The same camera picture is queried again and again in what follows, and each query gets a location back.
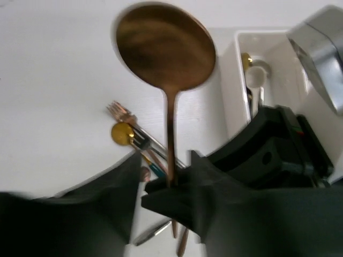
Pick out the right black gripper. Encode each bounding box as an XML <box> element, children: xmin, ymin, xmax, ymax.
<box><xmin>207</xmin><ymin>106</ymin><xmax>334</xmax><ymax>188</ymax></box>

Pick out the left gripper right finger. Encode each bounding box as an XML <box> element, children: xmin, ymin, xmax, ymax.
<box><xmin>141</xmin><ymin>152</ymin><xmax>342</xmax><ymax>256</ymax></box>

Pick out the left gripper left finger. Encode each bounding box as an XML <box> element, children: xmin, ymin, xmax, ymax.
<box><xmin>1</xmin><ymin>154</ymin><xmax>141</xmax><ymax>256</ymax></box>

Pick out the white ceramic spoon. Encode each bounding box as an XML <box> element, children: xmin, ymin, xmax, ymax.
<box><xmin>244</xmin><ymin>66</ymin><xmax>267</xmax><ymax>117</ymax></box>

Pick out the gold spoon green handle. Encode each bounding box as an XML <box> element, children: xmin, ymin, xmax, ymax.
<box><xmin>241</xmin><ymin>52</ymin><xmax>252</xmax><ymax>72</ymax></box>

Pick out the copper round spoon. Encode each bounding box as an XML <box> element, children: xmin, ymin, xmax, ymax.
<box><xmin>115</xmin><ymin>3</ymin><xmax>217</xmax><ymax>239</ymax></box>

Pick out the copper fork lower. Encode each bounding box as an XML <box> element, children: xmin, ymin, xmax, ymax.
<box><xmin>177</xmin><ymin>228</ymin><xmax>189</xmax><ymax>257</ymax></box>

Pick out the copper fork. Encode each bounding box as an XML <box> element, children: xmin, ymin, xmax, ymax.
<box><xmin>177</xmin><ymin>228</ymin><xmax>189</xmax><ymax>257</ymax></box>
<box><xmin>106</xmin><ymin>100</ymin><xmax>168</xmax><ymax>177</ymax></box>

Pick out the silver spoon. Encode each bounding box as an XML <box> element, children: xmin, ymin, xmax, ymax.
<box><xmin>133</xmin><ymin>219</ymin><xmax>172</xmax><ymax>246</ymax></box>

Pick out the small copper teaspoon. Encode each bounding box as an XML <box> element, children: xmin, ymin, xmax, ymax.
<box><xmin>140</xmin><ymin>166</ymin><xmax>151</xmax><ymax>182</ymax></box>

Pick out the white left container bin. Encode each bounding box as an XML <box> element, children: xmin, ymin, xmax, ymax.
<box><xmin>219</xmin><ymin>30</ymin><xmax>311</xmax><ymax>138</ymax></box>

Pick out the gold spoon in pile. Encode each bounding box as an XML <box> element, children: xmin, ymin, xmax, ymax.
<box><xmin>111</xmin><ymin>122</ymin><xmax>135</xmax><ymax>146</ymax></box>

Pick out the copper fork upper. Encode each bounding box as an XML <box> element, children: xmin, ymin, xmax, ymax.
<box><xmin>106</xmin><ymin>100</ymin><xmax>168</xmax><ymax>177</ymax></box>

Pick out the green handled fork in pile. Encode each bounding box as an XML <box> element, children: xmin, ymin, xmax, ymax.
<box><xmin>141</xmin><ymin>153</ymin><xmax>165</xmax><ymax>178</ymax></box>

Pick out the silver fork black handle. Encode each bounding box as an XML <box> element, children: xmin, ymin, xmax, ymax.
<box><xmin>130</xmin><ymin>125</ymin><xmax>187</xmax><ymax>169</ymax></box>

